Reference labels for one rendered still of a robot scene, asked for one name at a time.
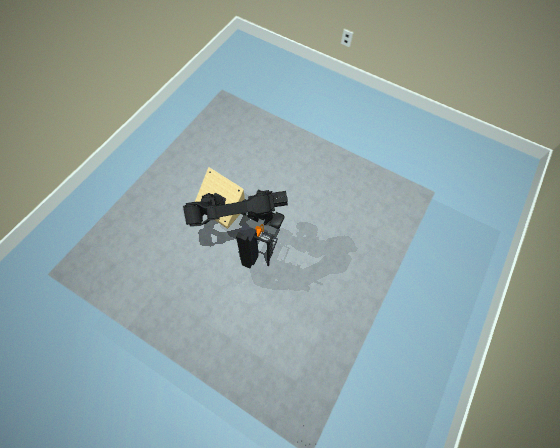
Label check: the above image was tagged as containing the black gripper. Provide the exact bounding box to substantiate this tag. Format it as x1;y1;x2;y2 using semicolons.
247;212;284;229

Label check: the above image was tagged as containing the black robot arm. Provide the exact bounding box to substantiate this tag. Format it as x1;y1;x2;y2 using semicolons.
183;189;288;226

